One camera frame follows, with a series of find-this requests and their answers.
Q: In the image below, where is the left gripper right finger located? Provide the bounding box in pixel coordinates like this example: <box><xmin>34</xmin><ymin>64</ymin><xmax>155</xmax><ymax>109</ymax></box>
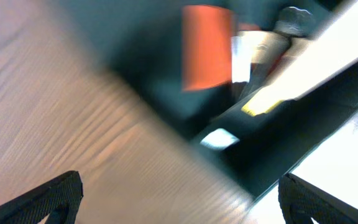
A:
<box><xmin>278</xmin><ymin>173</ymin><xmax>358</xmax><ymax>224</ymax></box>

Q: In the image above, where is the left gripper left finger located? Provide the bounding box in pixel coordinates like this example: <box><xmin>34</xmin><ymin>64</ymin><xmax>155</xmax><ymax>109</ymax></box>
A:
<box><xmin>0</xmin><ymin>170</ymin><xmax>83</xmax><ymax>224</ymax></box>

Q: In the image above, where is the dark green box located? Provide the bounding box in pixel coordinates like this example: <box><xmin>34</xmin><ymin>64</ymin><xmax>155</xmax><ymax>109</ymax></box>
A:
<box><xmin>57</xmin><ymin>0</ymin><xmax>358</xmax><ymax>197</ymax></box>

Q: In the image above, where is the metal putty knife wooden handle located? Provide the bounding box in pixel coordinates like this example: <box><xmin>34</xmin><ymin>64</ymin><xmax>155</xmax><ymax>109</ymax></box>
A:
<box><xmin>191</xmin><ymin>0</ymin><xmax>358</xmax><ymax>156</ymax></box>

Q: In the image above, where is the small steel hammer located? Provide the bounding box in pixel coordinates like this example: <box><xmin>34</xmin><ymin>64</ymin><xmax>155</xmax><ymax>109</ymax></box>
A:
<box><xmin>239</xmin><ymin>6</ymin><xmax>314</xmax><ymax>100</ymax></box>

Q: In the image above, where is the orange scraper wooden handle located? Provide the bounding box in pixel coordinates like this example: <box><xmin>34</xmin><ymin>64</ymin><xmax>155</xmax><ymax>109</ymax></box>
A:
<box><xmin>181</xmin><ymin>4</ymin><xmax>291</xmax><ymax>93</ymax></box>

